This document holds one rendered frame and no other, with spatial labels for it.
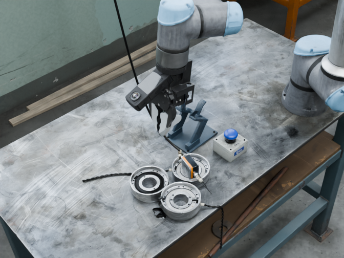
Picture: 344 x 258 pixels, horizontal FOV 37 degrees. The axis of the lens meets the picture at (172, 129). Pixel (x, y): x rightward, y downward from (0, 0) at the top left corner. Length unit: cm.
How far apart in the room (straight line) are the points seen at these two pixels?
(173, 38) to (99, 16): 201
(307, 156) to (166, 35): 91
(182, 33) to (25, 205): 64
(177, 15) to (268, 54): 85
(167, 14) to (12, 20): 179
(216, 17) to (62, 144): 66
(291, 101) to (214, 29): 56
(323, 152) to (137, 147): 71
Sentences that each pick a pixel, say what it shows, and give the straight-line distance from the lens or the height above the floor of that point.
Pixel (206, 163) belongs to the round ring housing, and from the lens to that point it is 144.
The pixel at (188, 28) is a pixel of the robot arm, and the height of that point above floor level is 128.
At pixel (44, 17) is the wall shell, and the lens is 293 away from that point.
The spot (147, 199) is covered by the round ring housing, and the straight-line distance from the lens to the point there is 137.
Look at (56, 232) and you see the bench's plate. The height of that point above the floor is 80.
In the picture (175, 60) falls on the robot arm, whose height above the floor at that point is 120.
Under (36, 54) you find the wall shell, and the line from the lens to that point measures 299.
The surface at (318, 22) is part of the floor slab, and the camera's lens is 372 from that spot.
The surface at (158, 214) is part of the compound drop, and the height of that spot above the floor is 80.
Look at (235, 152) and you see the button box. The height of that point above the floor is 83.
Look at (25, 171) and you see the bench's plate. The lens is 154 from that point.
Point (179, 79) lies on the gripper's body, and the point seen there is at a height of 113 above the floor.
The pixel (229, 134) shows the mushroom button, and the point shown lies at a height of 87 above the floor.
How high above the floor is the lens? 187
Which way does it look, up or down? 42 degrees down
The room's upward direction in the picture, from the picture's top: 2 degrees counter-clockwise
